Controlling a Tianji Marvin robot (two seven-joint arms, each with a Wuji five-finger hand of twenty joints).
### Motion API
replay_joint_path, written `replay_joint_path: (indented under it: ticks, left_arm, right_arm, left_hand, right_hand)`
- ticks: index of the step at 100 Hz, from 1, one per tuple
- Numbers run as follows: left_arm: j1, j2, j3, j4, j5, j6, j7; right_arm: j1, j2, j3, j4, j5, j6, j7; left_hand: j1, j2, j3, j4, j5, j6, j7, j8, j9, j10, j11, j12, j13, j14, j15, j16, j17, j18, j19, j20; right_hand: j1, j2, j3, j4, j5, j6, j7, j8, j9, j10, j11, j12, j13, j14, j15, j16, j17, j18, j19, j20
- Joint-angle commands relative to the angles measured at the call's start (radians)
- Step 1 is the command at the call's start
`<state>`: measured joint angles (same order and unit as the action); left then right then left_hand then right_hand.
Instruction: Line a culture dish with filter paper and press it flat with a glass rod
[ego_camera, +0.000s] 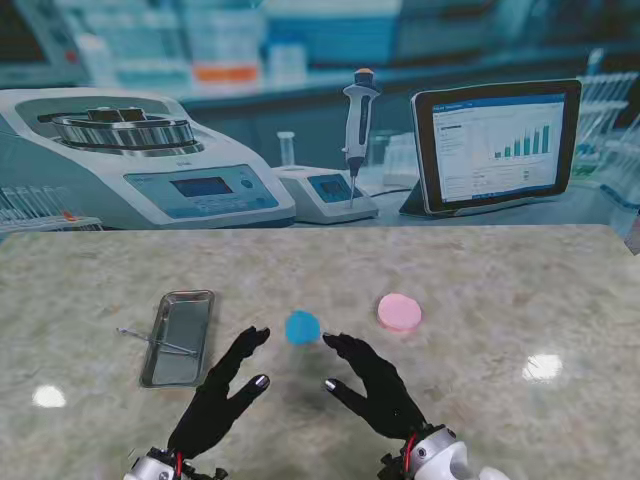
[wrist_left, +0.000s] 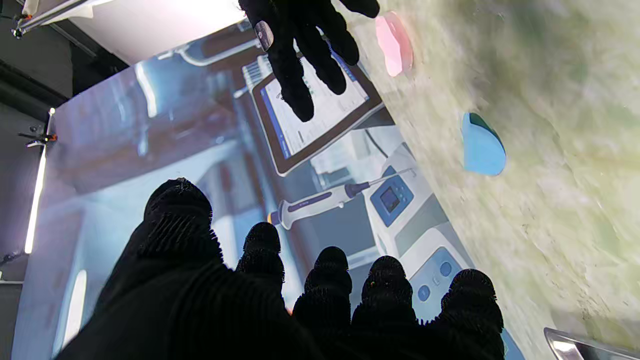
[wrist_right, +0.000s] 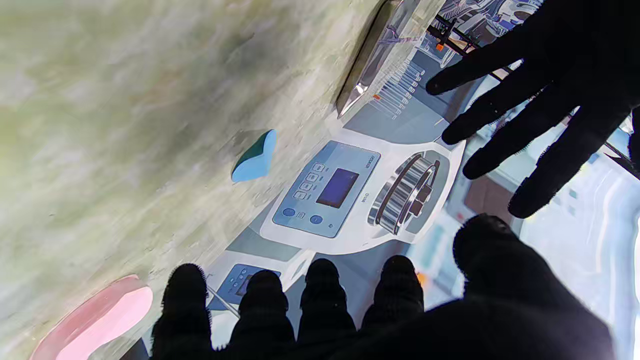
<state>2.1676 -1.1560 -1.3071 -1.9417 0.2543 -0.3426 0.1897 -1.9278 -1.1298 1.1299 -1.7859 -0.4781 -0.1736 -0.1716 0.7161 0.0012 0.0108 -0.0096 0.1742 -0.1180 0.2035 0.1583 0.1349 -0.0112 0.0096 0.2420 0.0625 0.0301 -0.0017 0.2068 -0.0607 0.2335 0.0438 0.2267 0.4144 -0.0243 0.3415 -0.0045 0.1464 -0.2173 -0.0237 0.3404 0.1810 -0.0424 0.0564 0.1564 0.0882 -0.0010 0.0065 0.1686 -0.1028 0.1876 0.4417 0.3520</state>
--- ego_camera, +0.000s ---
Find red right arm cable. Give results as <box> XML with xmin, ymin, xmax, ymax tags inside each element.
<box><xmin>403</xmin><ymin>432</ymin><xmax>419</xmax><ymax>472</ymax></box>

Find stainless steel tray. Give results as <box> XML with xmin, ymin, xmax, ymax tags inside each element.
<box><xmin>138</xmin><ymin>289</ymin><xmax>217</xmax><ymax>389</ymax></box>

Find printed laboratory backdrop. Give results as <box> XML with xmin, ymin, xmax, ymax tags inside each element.
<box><xmin>0</xmin><ymin>0</ymin><xmax>640</xmax><ymax>236</ymax></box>

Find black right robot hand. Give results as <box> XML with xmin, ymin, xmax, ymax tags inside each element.
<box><xmin>322</xmin><ymin>332</ymin><xmax>432</xmax><ymax>444</ymax></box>

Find blue round filter paper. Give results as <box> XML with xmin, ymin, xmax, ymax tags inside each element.
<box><xmin>284</xmin><ymin>309</ymin><xmax>322</xmax><ymax>347</ymax></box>

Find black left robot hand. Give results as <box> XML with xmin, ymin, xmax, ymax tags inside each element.
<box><xmin>166</xmin><ymin>325</ymin><xmax>272</xmax><ymax>460</ymax></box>

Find pink culture dish lid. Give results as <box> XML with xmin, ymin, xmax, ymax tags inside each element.
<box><xmin>377</xmin><ymin>293</ymin><xmax>424</xmax><ymax>331</ymax></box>

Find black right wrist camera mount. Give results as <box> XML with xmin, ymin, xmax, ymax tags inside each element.
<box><xmin>378</xmin><ymin>451</ymin><xmax>409</xmax><ymax>480</ymax></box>

